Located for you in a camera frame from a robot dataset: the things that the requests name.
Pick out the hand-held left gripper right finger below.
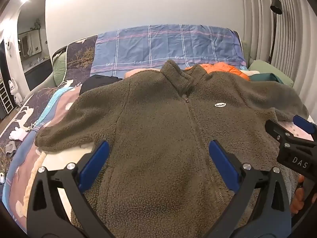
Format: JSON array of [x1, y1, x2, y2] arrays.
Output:
[[203, 140, 293, 238]]

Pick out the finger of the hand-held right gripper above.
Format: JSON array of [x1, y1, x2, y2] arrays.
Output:
[[293, 115, 317, 140], [264, 119, 298, 152]]

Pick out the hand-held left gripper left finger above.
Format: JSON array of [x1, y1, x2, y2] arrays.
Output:
[[26, 141, 117, 238]]

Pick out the olive brown fleece jacket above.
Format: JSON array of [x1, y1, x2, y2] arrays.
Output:
[[35, 59, 310, 238]]

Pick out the person's right hand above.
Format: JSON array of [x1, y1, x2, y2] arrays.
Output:
[[290, 174, 308, 215]]

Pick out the teal garment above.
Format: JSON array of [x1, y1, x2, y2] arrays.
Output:
[[249, 72, 285, 83]]

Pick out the light green pillow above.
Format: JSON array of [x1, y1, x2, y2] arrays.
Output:
[[248, 59, 295, 87]]

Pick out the black puffer jacket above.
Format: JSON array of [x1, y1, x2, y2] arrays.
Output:
[[79, 75, 124, 96]]

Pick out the grey pleated curtain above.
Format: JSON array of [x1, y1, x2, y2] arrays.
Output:
[[240, 0, 317, 124]]

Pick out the white fluffy slippers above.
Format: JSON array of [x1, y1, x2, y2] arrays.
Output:
[[9, 126, 29, 140]]

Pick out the orange puffer jacket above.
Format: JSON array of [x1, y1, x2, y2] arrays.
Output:
[[184, 62, 250, 81]]

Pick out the grey slippers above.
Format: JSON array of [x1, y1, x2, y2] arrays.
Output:
[[5, 141, 17, 157]]

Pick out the pink quilted jacket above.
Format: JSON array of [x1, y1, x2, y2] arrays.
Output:
[[124, 67, 162, 79]]

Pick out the green pillow with white trim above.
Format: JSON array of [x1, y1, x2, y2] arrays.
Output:
[[52, 46, 68, 87]]

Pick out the dark vanity cabinet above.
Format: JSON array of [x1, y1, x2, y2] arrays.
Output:
[[25, 59, 53, 91]]

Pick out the white bear figurine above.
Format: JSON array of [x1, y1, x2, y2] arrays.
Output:
[[9, 78, 24, 107]]

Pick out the purple patterned duvet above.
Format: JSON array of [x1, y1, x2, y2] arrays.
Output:
[[0, 35, 98, 219]]

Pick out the white ladder rack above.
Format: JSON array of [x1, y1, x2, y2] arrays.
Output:
[[0, 78, 13, 114]]

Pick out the black floor lamp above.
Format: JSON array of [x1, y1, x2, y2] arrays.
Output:
[[266, 0, 283, 65]]

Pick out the blue plaid bed sheet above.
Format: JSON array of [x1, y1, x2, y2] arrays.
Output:
[[90, 24, 247, 78]]

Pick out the framed wall mirror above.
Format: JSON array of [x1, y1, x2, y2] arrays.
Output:
[[18, 30, 42, 57]]

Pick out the white wall device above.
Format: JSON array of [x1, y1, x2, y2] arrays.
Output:
[[4, 38, 13, 55]]

